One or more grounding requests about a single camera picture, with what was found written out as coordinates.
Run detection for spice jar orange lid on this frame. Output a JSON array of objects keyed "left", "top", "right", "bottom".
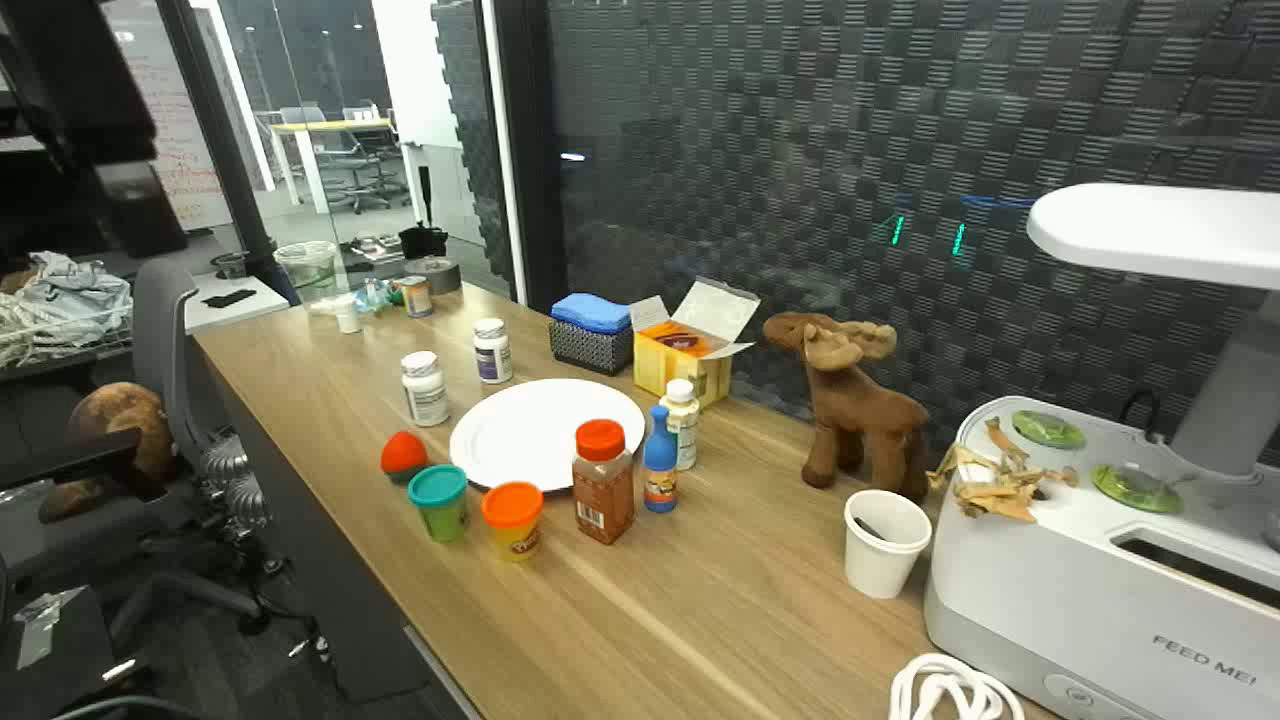
[{"left": 569, "top": 418, "right": 640, "bottom": 549}]

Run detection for yellow dough tub orange lid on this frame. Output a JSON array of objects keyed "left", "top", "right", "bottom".
[{"left": 478, "top": 482, "right": 547, "bottom": 564}]

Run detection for white round plate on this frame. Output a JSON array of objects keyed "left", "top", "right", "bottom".
[{"left": 447, "top": 375, "right": 648, "bottom": 495}]

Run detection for open yellow cardboard box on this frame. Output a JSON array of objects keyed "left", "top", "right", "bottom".
[{"left": 629, "top": 275, "right": 763, "bottom": 411}]

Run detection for grey woven basket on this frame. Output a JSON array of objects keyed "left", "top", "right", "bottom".
[{"left": 543, "top": 318, "right": 637, "bottom": 375}]

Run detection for white bottle green label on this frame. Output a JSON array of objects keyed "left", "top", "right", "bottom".
[{"left": 660, "top": 375, "right": 702, "bottom": 478}]

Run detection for folded blue cloth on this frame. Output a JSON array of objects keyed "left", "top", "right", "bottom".
[{"left": 547, "top": 288, "right": 637, "bottom": 336}]

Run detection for small blue bottle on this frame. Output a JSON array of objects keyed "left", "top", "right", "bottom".
[{"left": 640, "top": 400, "right": 685, "bottom": 522}]

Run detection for brown moose plush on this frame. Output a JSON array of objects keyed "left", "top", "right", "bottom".
[{"left": 759, "top": 308, "right": 937, "bottom": 503}]

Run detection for small tin can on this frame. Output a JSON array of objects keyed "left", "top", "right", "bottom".
[{"left": 395, "top": 272, "right": 438, "bottom": 322}]

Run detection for small black pot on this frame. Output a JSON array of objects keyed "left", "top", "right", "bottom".
[{"left": 395, "top": 220, "right": 450, "bottom": 266}]

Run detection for orange ball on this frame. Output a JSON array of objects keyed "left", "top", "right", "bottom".
[{"left": 376, "top": 428, "right": 431, "bottom": 490}]

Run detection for small teal object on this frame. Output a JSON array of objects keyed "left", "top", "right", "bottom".
[{"left": 356, "top": 275, "right": 401, "bottom": 322}]

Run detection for white paper cup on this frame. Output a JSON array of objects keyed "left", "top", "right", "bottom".
[{"left": 840, "top": 490, "right": 937, "bottom": 606}]

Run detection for clear plastic container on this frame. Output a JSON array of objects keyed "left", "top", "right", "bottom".
[{"left": 272, "top": 237, "right": 352, "bottom": 308}]

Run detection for dried tan plant roots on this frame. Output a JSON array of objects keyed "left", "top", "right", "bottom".
[{"left": 923, "top": 418, "right": 1085, "bottom": 530}]

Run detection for yellow background desk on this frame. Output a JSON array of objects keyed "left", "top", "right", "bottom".
[{"left": 269, "top": 117, "right": 401, "bottom": 211}]

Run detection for white cabinet box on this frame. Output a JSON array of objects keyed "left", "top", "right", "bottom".
[{"left": 178, "top": 272, "right": 292, "bottom": 336}]

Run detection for green fruit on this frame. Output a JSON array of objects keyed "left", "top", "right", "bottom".
[{"left": 1006, "top": 409, "right": 1088, "bottom": 451}]

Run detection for black slanted pole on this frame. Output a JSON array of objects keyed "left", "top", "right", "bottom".
[{"left": 155, "top": 0, "right": 299, "bottom": 306}]

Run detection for white hydroponic planter with lamp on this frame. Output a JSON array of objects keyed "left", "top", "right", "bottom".
[{"left": 920, "top": 181, "right": 1280, "bottom": 720}]

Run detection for grey office chair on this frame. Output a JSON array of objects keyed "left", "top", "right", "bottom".
[{"left": 0, "top": 249, "right": 334, "bottom": 676}]

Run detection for green planter pod lid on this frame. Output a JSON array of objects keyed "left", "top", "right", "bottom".
[{"left": 1088, "top": 461, "right": 1188, "bottom": 522}]

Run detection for round brown plush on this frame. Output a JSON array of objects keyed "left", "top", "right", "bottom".
[{"left": 34, "top": 375, "right": 174, "bottom": 530}]

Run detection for pile of pale cloth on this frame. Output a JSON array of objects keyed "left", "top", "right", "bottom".
[{"left": 0, "top": 249, "right": 134, "bottom": 375}]

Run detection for black case white label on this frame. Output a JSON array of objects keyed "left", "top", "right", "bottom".
[{"left": 0, "top": 581, "right": 132, "bottom": 720}]

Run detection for coiled white cable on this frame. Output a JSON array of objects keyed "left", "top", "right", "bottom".
[{"left": 885, "top": 648, "right": 1026, "bottom": 720}]

